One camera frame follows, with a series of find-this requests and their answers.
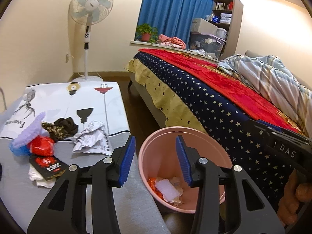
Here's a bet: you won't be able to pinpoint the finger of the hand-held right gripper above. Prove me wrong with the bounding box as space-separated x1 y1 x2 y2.
244 119 312 145

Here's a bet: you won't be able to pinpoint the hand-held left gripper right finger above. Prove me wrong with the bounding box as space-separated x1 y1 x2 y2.
175 135 285 234

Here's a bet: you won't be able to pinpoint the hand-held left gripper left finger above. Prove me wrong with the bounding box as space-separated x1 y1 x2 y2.
27 135 136 234

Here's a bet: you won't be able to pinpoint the pink plastic bin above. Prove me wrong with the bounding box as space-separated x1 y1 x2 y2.
138 126 232 214

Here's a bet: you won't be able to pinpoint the white paper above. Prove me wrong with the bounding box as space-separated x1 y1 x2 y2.
71 120 114 155

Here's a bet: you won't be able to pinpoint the black snack packet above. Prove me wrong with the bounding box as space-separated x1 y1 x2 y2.
29 155 68 181

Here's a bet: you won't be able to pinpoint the red plastic packet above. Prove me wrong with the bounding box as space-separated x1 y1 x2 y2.
27 136 55 156

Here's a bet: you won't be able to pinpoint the white tissue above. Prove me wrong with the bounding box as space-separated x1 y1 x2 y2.
29 166 58 189

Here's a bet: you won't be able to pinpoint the blue mesh scrubber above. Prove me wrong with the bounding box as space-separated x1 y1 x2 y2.
9 143 31 157

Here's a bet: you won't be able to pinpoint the person's right hand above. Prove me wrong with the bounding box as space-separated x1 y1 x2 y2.
277 169 310 227

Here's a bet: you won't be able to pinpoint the crumpled beige paper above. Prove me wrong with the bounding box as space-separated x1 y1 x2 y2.
168 177 186 204

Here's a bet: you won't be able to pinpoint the white foam piece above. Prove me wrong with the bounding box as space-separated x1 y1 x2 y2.
155 179 181 201

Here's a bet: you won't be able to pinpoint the orange wrapper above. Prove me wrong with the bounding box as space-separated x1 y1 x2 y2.
147 177 159 196

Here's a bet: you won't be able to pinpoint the striped plaid duvet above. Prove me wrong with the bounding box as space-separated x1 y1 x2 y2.
217 54 312 137

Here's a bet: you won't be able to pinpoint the bed with starry blanket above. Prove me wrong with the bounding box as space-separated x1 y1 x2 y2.
134 51 305 200

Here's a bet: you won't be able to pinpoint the red gold blanket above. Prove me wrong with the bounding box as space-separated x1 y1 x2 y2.
139 48 305 135

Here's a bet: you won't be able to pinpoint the black sock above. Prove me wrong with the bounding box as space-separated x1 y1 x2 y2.
54 117 79 136

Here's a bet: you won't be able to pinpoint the camouflage patterned cloth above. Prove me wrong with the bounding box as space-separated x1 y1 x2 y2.
41 121 71 142

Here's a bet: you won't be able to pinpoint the yellow star bedsheet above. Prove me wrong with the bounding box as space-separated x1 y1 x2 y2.
125 58 207 134

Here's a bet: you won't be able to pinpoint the printed white grey tablecloth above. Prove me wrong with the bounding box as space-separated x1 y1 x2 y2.
0 80 171 234

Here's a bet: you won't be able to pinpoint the wooden bookshelf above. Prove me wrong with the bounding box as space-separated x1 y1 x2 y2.
212 0 244 61

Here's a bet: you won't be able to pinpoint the clear storage box purple lid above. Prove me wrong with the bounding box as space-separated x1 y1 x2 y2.
189 31 227 57

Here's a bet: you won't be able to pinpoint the small clear plastic box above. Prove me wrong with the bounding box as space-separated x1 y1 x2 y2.
216 27 229 39

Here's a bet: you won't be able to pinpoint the stack of white packs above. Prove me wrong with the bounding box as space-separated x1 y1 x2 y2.
205 13 231 25

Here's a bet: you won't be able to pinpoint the white storage box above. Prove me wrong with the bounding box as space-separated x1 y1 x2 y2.
192 18 218 36

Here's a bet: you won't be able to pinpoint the pink folded clothes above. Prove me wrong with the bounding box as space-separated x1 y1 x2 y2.
158 34 187 48

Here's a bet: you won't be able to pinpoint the row of books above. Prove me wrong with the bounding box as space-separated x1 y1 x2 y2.
214 2 235 11

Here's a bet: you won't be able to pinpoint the potted green plant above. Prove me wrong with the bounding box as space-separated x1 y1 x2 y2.
136 24 159 45

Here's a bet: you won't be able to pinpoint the white standing fan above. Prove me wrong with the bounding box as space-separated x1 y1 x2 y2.
68 0 114 82

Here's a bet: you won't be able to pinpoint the blue curtain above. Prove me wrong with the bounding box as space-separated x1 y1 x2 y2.
137 0 215 49

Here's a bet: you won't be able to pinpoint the grey power cable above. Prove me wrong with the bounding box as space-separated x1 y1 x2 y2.
0 86 7 111

